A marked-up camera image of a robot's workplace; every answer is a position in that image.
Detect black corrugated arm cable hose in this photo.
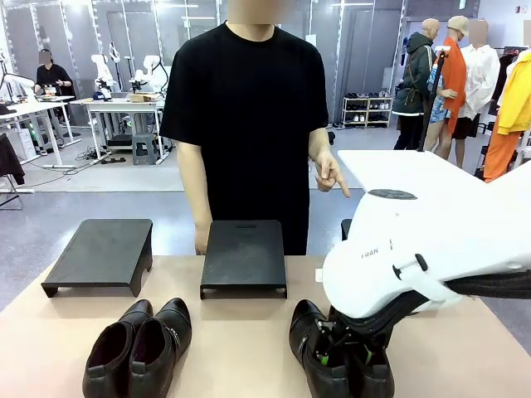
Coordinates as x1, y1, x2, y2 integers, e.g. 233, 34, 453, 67
331, 275, 531, 337

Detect mannequin in dark green jacket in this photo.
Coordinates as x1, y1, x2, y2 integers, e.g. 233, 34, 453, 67
391, 17, 443, 151

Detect orange trousers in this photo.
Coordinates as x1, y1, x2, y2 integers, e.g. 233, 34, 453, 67
482, 129, 523, 184

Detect black leather ankle boot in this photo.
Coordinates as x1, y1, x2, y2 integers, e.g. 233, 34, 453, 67
348, 343, 396, 398
81, 298, 154, 398
128, 297, 193, 398
289, 298, 350, 398

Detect dark garment on chair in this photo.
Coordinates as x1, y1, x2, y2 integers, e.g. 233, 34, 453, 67
0, 132, 27, 186

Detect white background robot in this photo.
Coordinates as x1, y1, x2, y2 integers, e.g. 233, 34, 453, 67
90, 41, 120, 101
131, 55, 172, 99

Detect mannequin in orange top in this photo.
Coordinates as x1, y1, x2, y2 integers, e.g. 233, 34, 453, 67
424, 15, 470, 167

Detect white lab table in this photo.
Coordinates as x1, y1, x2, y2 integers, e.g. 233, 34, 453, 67
68, 96, 168, 163
0, 100, 82, 167

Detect person's left forearm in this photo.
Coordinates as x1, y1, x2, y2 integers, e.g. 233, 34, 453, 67
307, 127, 333, 157

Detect person's right forearm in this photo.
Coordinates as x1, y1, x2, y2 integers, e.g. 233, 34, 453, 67
181, 173, 215, 227

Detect black camera tripod pole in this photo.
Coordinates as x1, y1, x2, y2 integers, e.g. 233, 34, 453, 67
416, 46, 451, 153

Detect person in black t-shirt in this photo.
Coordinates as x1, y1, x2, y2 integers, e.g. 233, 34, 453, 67
159, 0, 331, 256

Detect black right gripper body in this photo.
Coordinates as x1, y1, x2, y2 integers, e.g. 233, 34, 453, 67
329, 318, 392, 354

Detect person's right hand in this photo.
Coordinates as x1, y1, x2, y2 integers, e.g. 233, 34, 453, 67
193, 221, 214, 256

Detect seated person in black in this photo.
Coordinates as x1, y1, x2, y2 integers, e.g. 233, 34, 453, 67
34, 48, 76, 99

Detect yellow hanging garment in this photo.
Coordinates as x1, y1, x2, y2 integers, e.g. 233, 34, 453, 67
496, 48, 531, 137

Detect grey plastic step stool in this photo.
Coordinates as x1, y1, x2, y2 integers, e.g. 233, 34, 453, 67
131, 133, 159, 167

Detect wooden shoe rack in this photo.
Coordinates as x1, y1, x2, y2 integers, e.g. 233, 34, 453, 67
342, 95, 394, 129

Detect person's left hand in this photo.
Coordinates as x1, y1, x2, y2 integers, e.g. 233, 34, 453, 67
314, 149, 352, 200

